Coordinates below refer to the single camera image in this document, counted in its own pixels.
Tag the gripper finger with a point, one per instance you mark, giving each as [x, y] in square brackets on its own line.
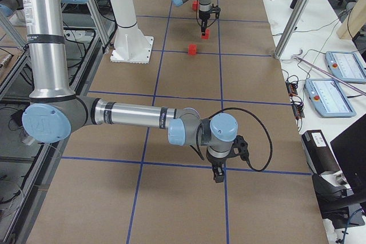
[219, 175]
[204, 27]
[215, 173]

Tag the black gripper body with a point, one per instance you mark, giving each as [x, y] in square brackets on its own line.
[203, 16]
[216, 162]

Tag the red cube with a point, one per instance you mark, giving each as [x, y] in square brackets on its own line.
[206, 34]
[195, 5]
[192, 49]

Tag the teach pendant near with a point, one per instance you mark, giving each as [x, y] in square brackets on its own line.
[328, 98]

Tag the teach pendant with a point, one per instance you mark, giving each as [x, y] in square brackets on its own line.
[328, 98]
[347, 66]

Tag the teach pendant far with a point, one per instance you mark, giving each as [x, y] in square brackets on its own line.
[347, 66]

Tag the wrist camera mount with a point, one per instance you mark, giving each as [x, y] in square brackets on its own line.
[215, 9]
[240, 148]

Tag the white pedestal column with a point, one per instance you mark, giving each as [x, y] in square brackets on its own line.
[130, 44]

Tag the aluminium frame post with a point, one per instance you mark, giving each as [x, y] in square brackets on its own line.
[290, 27]

